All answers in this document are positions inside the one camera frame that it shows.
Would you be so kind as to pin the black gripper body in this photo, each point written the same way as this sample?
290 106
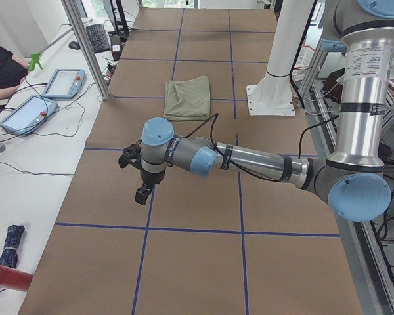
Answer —
152 177

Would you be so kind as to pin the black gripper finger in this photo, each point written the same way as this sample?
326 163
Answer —
142 194

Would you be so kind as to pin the olive green long-sleeve shirt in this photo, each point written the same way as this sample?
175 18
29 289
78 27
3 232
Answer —
187 100

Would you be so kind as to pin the far teach pendant tablet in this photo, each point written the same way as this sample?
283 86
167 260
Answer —
64 84

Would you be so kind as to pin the teach pendant tablet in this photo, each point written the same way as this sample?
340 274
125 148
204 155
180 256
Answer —
64 84
28 116

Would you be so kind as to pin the near teach pendant tablet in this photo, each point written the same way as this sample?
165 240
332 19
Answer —
28 116

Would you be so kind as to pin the folded dark blue umbrella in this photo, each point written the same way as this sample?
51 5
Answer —
9 256

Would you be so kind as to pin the black computer mouse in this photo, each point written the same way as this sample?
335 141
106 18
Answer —
74 45

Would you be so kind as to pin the black keyboard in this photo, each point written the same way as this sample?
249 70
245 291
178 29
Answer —
98 38

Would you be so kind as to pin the red cylinder tube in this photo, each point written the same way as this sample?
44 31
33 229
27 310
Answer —
14 279

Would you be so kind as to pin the green plastic clamp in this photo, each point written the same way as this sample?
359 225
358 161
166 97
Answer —
34 61

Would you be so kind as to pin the person in black shirt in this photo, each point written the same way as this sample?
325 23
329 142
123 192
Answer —
13 70

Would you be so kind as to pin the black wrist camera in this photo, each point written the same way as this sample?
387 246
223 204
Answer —
131 156

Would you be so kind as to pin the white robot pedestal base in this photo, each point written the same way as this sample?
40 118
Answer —
272 96

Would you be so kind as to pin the aluminium frame post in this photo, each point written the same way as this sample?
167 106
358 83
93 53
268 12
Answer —
76 22

